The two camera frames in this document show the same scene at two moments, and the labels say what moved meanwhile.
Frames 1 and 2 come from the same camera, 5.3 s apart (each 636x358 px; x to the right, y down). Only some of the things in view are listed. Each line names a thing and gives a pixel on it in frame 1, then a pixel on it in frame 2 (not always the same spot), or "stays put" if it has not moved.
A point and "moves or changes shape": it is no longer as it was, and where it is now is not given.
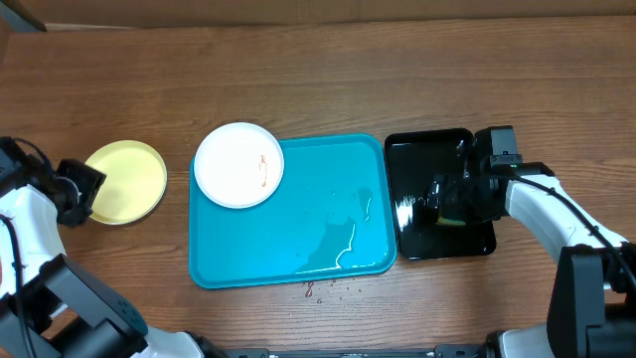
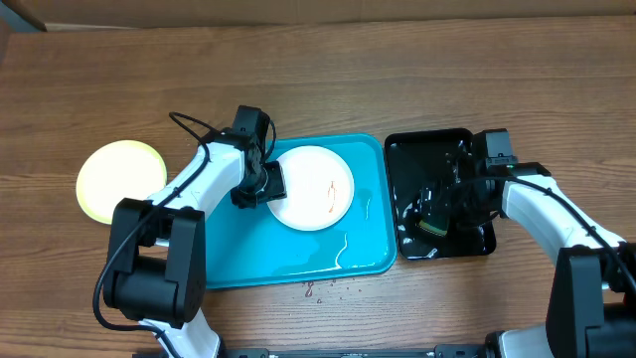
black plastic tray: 415,159 stays put
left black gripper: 93,177 -> 277,190
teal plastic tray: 330,216 stays put
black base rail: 440,351 stays put
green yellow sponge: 449,222 -> 433,229
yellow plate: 135,181 stays put
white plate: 238,165 moves or changes shape
